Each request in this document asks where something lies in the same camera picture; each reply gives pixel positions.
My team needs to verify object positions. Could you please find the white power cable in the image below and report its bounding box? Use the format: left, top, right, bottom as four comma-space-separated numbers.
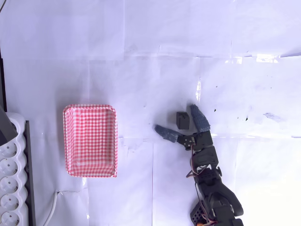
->
42, 190, 63, 226

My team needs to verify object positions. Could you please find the black shelf board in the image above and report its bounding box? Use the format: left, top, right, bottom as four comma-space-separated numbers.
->
23, 120, 37, 226

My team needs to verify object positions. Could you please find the pink checkered tray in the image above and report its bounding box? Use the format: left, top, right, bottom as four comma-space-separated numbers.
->
62, 104, 119, 178

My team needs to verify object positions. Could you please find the small black cube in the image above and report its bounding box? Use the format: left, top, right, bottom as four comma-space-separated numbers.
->
176, 111, 190, 130

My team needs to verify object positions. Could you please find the servo wire bundle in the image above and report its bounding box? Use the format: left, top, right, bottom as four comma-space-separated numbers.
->
186, 145, 203, 180

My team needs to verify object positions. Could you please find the white power strip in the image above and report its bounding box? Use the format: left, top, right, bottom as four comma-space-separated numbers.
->
0, 112, 30, 226

